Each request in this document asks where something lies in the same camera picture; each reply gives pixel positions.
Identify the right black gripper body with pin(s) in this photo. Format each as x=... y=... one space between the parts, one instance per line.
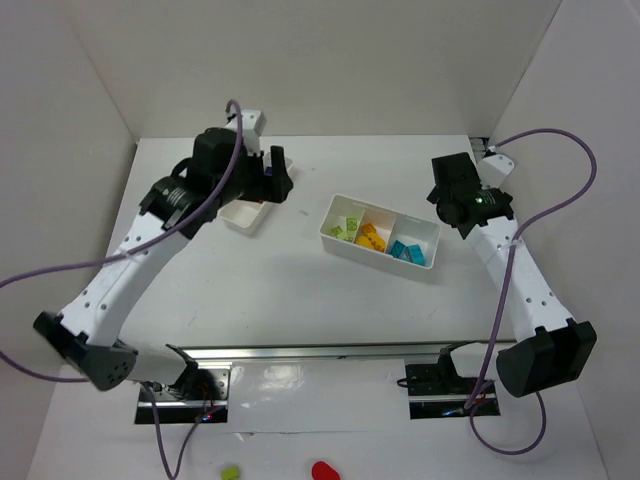
x=467 y=225

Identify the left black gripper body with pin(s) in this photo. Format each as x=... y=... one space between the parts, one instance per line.
x=272 y=179

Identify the teal lego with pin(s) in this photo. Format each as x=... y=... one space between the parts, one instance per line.
x=414 y=254
x=397 y=249

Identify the pale green small lego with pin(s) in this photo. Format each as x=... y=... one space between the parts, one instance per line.
x=335 y=231

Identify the white divided tray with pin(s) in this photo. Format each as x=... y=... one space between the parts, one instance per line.
x=391 y=226
x=245 y=216

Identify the small yellow lego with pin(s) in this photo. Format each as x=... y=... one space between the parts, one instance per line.
x=368 y=229

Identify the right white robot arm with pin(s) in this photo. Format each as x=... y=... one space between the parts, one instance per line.
x=551 y=347

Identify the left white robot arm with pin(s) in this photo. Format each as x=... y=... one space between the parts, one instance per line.
x=85 y=333

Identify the red piece outside front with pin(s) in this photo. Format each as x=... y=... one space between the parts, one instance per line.
x=321 y=470

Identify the green lego outside front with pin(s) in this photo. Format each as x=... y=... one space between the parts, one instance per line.
x=230 y=473

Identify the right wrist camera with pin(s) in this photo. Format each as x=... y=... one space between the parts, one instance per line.
x=494 y=168

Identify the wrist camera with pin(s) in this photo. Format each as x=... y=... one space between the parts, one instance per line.
x=494 y=168
x=253 y=124

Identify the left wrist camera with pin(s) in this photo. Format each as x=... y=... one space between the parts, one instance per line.
x=253 y=124

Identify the aluminium right rail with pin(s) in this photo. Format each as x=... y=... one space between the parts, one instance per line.
x=493 y=240

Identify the aluminium rail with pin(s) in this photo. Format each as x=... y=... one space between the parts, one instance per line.
x=493 y=240
x=404 y=350

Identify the aluminium front rail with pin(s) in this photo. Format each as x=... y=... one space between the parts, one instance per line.
x=404 y=350

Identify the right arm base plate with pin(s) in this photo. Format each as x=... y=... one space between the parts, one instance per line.
x=435 y=389

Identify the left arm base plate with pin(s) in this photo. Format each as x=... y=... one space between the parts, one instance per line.
x=210 y=395

